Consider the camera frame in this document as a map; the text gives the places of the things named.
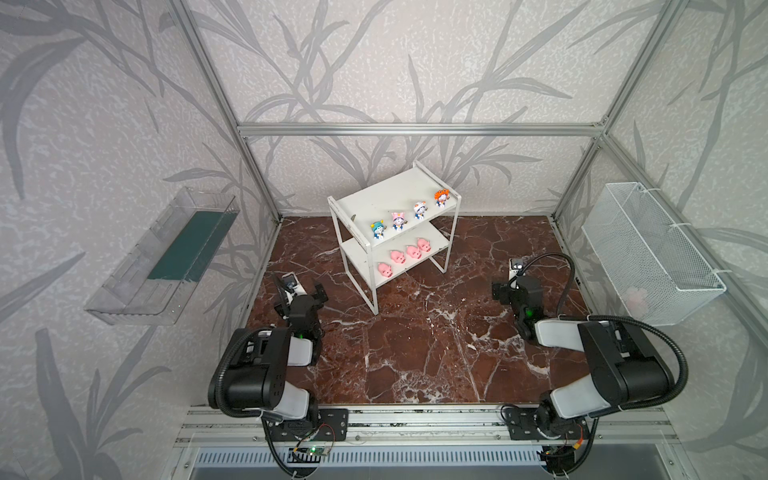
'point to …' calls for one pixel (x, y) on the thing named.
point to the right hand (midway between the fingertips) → (514, 269)
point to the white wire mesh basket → (654, 275)
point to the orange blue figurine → (441, 197)
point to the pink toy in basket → (637, 302)
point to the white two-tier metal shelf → (392, 224)
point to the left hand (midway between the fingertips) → (303, 274)
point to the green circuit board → (317, 450)
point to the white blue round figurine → (419, 209)
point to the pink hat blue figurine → (398, 220)
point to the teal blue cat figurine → (378, 228)
